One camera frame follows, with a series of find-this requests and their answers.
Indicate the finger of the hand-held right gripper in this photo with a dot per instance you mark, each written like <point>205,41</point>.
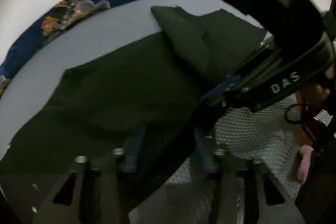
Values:
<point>210,113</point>
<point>227,86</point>

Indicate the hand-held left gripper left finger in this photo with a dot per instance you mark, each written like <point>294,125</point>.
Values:
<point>135,150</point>

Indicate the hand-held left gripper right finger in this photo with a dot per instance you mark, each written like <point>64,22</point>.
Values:
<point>202,153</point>

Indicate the black pants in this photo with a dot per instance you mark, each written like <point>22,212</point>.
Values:
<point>118,95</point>

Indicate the person's right hand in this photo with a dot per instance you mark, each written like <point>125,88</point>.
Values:
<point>330,73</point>

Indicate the person's dark clothing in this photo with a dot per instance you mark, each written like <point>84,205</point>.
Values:
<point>320,187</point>

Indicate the grey mesh mattress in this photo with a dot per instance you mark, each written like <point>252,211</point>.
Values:
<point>78,37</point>

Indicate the blue printed blanket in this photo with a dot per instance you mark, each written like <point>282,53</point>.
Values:
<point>26,43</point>

